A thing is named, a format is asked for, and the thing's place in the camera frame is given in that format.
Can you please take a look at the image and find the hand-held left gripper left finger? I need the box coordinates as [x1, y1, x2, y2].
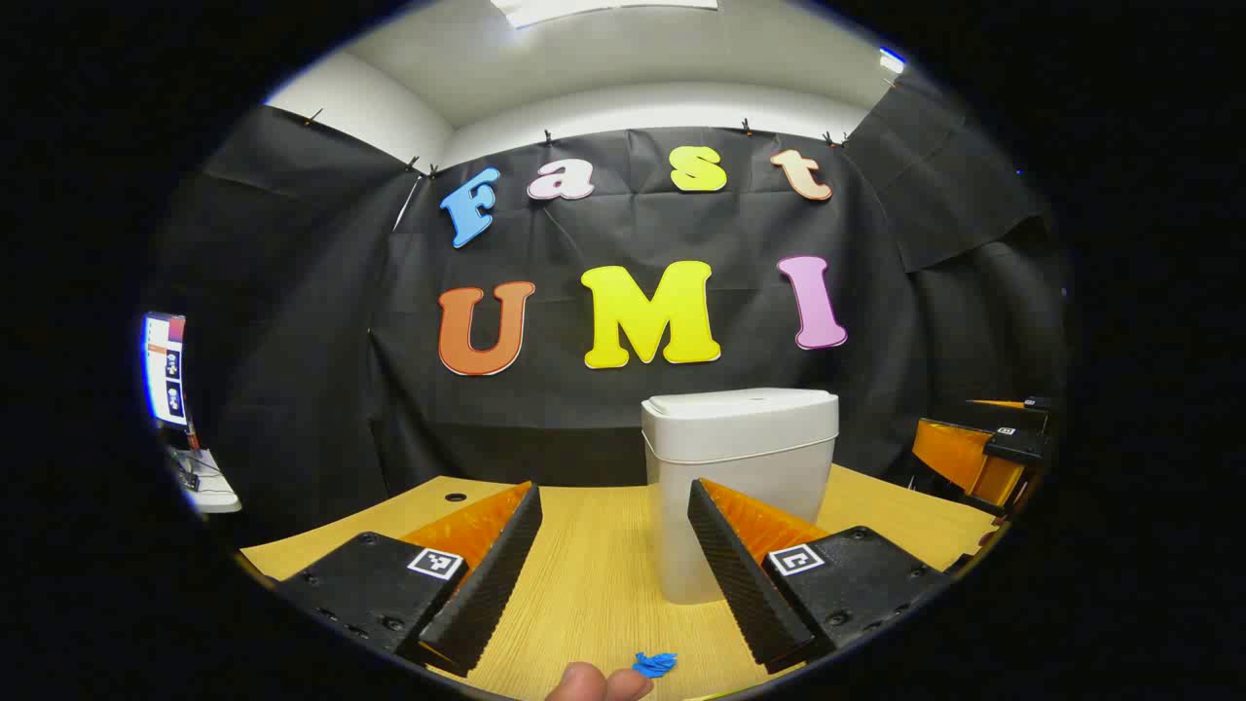
[275, 481, 544, 679]

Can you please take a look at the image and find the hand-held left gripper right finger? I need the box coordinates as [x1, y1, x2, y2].
[687, 477, 952, 676]

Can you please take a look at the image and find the white desktop garbage bin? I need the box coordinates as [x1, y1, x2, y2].
[641, 387, 840, 607]

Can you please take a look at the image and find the wooden desktop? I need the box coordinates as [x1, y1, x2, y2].
[238, 464, 1004, 701]

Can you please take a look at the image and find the white side table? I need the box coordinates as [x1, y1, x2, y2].
[164, 443, 242, 515]

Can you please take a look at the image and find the black backdrop cloth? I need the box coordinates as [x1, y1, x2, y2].
[146, 73, 1072, 546]

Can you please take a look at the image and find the computer monitor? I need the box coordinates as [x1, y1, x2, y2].
[142, 312, 192, 434]

